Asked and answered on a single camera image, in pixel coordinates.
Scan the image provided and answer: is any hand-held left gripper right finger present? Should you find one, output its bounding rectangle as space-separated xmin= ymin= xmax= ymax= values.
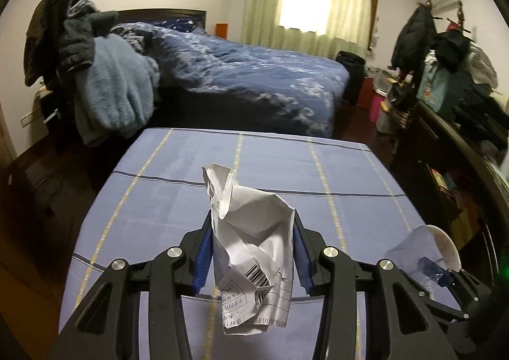
xmin=292 ymin=213 xmax=458 ymax=360

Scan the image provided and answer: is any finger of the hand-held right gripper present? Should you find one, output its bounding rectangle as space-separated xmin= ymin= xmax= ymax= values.
xmin=417 ymin=257 xmax=494 ymax=307
xmin=427 ymin=296 xmax=472 ymax=323

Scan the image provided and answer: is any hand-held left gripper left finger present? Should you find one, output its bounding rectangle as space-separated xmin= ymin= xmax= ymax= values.
xmin=58 ymin=211 xmax=215 ymax=360

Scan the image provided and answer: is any white printed paper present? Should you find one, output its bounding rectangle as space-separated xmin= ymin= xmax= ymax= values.
xmin=201 ymin=163 xmax=297 ymax=336

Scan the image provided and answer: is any blue plaid tablecloth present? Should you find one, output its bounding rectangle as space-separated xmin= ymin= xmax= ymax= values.
xmin=59 ymin=127 xmax=462 ymax=360

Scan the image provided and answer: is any dark wooden dresser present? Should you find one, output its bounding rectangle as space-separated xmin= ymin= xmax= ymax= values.
xmin=392 ymin=99 xmax=509 ymax=265

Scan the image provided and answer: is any pile of black clothes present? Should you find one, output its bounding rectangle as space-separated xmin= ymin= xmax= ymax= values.
xmin=453 ymin=85 xmax=509 ymax=150

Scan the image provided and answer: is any pink plastic bin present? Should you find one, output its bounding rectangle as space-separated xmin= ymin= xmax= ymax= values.
xmin=369 ymin=91 xmax=386 ymax=124

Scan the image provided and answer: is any red box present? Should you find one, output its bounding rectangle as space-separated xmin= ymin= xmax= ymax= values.
xmin=358 ymin=77 xmax=376 ymax=109

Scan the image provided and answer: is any bed with blue duvet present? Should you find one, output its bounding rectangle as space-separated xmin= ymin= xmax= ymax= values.
xmin=111 ymin=17 xmax=351 ymax=138

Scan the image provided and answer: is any black suitcase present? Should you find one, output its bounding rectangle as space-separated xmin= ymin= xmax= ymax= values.
xmin=336 ymin=50 xmax=366 ymax=105

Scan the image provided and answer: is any clear plastic storage box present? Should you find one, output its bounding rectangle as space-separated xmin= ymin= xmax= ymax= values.
xmin=374 ymin=69 xmax=394 ymax=94

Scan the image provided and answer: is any teal printed bag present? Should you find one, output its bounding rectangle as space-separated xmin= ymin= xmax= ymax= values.
xmin=417 ymin=60 xmax=458 ymax=114

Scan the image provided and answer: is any dark wooden nightstand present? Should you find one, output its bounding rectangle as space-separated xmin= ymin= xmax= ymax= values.
xmin=34 ymin=87 xmax=80 ymax=154

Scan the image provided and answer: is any white hanging garment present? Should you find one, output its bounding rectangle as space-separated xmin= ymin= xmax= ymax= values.
xmin=467 ymin=42 xmax=499 ymax=90

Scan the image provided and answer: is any black hanging garment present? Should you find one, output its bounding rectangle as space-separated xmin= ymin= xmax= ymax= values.
xmin=433 ymin=30 xmax=474 ymax=74

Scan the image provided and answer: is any black hanging coat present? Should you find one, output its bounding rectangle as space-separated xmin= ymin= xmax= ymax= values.
xmin=390 ymin=6 xmax=438 ymax=84

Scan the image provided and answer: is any dark wooden headboard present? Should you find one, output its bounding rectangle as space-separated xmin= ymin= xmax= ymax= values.
xmin=115 ymin=8 xmax=207 ymax=32

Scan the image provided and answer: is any black puffer jacket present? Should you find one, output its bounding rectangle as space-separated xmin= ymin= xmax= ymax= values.
xmin=59 ymin=12 xmax=119 ymax=78

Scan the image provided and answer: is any pale green curtain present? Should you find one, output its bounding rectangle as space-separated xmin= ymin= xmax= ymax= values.
xmin=242 ymin=0 xmax=376 ymax=60

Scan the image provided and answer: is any dark fur-trimmed coat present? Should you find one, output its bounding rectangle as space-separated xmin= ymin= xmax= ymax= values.
xmin=23 ymin=0 xmax=100 ymax=88

